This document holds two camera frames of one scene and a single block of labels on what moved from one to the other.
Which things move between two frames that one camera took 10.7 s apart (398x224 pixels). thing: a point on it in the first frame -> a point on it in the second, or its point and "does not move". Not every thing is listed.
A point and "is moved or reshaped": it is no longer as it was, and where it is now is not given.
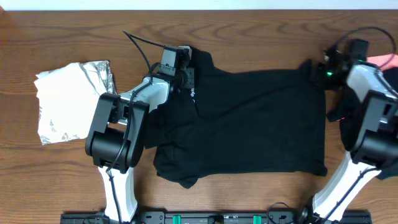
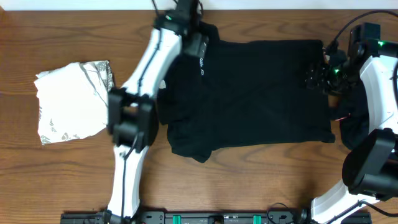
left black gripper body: [186, 79] -> [193, 48]
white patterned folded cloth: [68, 98] does not move
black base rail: [217, 218] does not move
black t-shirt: [229, 122] is moved or reshaped
